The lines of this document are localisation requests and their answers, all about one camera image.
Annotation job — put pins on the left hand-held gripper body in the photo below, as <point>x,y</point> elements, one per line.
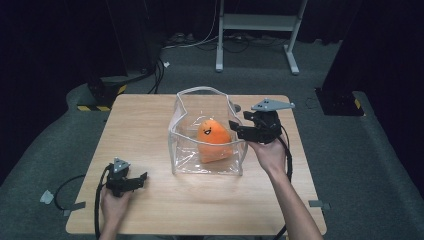
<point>118,176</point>

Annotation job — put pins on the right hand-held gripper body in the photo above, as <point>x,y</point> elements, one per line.
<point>268,125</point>

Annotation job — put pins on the orange plush toy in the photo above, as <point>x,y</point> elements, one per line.
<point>213,140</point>

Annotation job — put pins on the clear plastic bag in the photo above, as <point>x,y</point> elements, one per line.
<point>206,156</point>

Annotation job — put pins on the person's left hand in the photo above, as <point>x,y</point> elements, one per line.
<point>114,206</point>

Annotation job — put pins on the person's right hand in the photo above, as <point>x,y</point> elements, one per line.
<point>270,156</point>

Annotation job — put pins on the grey table grommet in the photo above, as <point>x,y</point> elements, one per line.
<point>237,108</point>

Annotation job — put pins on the grey tape strip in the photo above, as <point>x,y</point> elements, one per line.
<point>75,207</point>
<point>319,204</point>

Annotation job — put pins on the black stand base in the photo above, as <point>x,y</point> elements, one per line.
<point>338,103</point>

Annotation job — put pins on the grey tape scrap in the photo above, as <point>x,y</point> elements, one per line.
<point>46,197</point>

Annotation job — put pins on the black stand with striped base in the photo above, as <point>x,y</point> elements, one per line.
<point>103,91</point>

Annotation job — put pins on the white metal stand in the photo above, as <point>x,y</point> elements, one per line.
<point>256,22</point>

